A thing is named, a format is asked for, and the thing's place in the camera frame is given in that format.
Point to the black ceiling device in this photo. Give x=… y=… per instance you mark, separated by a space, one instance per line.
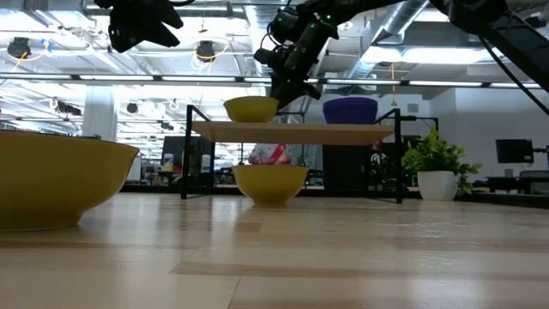
x=206 y=50
x=19 y=47

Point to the person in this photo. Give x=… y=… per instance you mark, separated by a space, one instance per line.
x=270 y=154
x=379 y=161

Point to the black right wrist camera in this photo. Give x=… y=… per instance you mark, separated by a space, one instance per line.
x=279 y=36

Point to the black screen behind shelf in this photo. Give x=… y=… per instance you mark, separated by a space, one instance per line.
x=176 y=148

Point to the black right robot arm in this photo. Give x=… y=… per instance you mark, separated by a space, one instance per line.
x=506 y=21

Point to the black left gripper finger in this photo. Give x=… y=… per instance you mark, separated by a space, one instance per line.
x=124 y=38
x=165 y=30

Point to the black wall monitor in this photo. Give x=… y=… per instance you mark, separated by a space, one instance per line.
x=514 y=150

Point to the white column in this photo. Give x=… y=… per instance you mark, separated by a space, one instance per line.
x=99 y=120

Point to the silver ventilation duct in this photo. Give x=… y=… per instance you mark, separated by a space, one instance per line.
x=399 y=17

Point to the green plant in white pot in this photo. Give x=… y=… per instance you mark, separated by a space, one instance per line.
x=437 y=171

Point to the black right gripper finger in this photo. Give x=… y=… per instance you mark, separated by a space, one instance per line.
x=285 y=96
x=309 y=91

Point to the wooden shelf with black legs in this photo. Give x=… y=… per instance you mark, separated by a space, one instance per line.
x=291 y=133

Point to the dark cabinet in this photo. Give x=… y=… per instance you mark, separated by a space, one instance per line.
x=345 y=167

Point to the long ceiling light rail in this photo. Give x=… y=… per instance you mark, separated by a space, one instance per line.
x=128 y=78

